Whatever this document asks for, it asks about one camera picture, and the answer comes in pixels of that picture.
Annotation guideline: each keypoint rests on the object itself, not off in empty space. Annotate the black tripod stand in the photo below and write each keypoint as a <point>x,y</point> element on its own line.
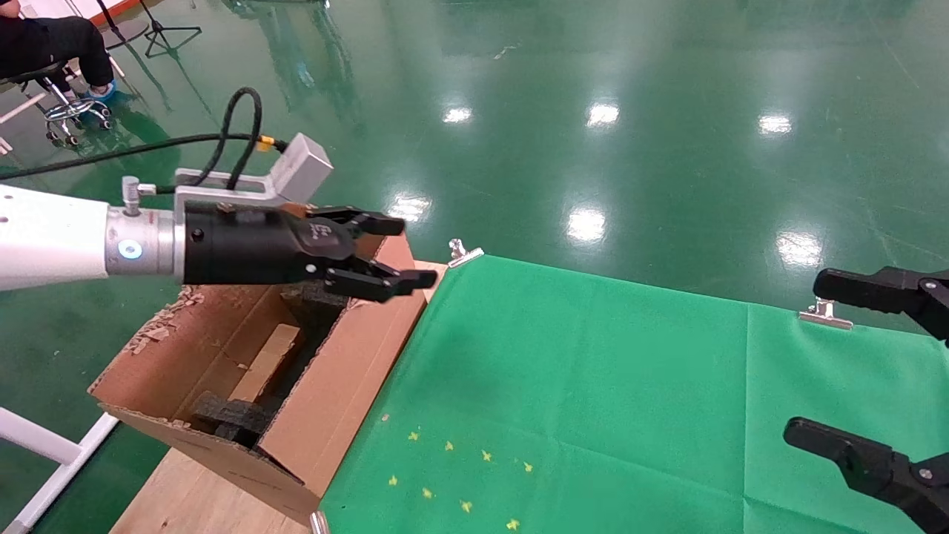
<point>159,33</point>

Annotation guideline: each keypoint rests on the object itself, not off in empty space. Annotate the white table frame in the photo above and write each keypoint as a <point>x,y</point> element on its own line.
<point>37,445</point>

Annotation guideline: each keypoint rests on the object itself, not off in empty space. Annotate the metal wheeled stool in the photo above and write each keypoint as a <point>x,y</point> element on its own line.
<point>67,111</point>

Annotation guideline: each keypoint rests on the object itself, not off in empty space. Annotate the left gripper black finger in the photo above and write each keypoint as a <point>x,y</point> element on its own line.
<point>385,285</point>
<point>374,224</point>

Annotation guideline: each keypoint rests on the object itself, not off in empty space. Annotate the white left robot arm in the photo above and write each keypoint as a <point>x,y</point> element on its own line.
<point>52,237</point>

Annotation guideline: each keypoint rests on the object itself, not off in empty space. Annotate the green table cloth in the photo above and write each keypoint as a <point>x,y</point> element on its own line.
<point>630,386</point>

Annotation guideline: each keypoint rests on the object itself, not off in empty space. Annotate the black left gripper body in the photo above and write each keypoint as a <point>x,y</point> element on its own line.
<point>245,245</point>

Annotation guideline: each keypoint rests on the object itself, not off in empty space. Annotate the silver camera mount bracket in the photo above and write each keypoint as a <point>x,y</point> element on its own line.
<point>215,194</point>

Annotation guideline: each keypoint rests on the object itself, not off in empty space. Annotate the black foam insert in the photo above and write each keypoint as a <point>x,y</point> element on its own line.
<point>230,415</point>
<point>319,311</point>

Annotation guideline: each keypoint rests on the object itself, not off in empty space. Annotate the large open cardboard carton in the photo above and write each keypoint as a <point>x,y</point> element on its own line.
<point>334,400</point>

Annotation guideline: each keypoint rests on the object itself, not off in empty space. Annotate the seated person in black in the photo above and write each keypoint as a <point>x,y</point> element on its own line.
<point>52,44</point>

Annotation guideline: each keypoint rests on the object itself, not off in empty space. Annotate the small taped cardboard box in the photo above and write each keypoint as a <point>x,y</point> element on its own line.
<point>263,363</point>

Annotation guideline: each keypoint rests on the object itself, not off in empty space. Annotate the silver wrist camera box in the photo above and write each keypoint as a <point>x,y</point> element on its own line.
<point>300,170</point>

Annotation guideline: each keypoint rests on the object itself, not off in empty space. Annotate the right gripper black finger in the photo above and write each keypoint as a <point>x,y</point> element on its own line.
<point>875,291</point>
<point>867,466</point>

